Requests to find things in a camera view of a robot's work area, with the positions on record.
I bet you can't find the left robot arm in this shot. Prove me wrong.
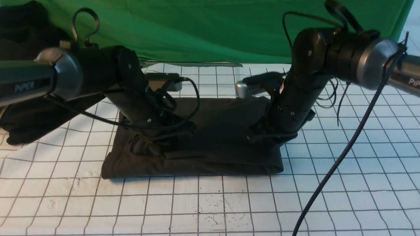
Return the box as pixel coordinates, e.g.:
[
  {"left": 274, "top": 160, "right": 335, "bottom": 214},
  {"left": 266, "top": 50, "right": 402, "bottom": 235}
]
[{"left": 0, "top": 46, "right": 198, "bottom": 141}]

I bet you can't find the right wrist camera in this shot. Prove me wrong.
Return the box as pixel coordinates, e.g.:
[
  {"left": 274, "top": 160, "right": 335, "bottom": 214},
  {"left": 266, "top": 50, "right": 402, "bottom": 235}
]
[{"left": 235, "top": 71, "right": 287, "bottom": 98}]

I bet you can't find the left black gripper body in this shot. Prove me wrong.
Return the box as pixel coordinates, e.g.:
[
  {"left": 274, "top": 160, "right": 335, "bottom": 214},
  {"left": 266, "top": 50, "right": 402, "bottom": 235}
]
[{"left": 108, "top": 86, "right": 197, "bottom": 141}]

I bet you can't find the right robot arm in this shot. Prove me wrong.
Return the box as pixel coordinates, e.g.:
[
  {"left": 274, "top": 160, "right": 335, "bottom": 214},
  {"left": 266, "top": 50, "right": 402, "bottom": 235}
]
[{"left": 236, "top": 28, "right": 419, "bottom": 142}]

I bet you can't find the pile of black clothes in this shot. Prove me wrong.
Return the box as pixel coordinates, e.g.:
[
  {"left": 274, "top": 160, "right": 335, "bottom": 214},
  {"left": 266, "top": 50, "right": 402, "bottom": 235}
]
[{"left": 0, "top": 2, "right": 109, "bottom": 146}]

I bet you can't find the right black cable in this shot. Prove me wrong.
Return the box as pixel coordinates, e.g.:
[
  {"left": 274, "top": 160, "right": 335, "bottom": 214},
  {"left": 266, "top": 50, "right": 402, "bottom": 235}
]
[{"left": 282, "top": 0, "right": 409, "bottom": 236}]

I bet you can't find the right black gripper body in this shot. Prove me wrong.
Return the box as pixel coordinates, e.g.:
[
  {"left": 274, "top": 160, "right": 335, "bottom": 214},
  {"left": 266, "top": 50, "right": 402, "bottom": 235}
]
[{"left": 247, "top": 74, "right": 317, "bottom": 143}]

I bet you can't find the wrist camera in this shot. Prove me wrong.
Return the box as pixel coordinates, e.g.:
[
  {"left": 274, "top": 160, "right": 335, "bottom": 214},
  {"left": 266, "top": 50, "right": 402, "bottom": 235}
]
[
  {"left": 235, "top": 71, "right": 287, "bottom": 98},
  {"left": 145, "top": 73, "right": 182, "bottom": 92}
]

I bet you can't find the white grid table mat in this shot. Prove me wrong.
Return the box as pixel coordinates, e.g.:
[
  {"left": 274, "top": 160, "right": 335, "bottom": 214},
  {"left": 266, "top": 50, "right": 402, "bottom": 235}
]
[{"left": 0, "top": 62, "right": 420, "bottom": 236}]

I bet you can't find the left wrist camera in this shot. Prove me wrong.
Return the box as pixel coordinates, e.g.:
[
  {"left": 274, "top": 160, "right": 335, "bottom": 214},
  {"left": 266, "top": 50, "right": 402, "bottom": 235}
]
[{"left": 145, "top": 73, "right": 182, "bottom": 92}]

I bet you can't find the black cable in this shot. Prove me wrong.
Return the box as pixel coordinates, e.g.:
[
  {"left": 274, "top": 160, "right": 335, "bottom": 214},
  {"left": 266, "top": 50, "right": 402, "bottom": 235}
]
[
  {"left": 282, "top": 0, "right": 409, "bottom": 236},
  {"left": 43, "top": 8, "right": 201, "bottom": 130}
]

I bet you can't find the left black cable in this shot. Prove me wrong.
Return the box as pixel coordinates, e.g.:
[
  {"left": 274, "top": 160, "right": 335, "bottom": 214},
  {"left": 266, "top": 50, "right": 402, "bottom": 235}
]
[{"left": 43, "top": 8, "right": 201, "bottom": 130}]

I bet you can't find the dark gray long-sleeve shirt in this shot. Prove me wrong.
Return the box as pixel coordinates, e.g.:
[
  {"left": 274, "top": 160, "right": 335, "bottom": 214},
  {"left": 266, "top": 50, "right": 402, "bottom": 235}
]
[{"left": 101, "top": 97, "right": 284, "bottom": 179}]

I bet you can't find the green backdrop cloth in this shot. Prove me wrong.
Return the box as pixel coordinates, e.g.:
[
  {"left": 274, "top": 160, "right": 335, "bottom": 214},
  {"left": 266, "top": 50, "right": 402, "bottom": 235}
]
[{"left": 0, "top": 0, "right": 414, "bottom": 70}]

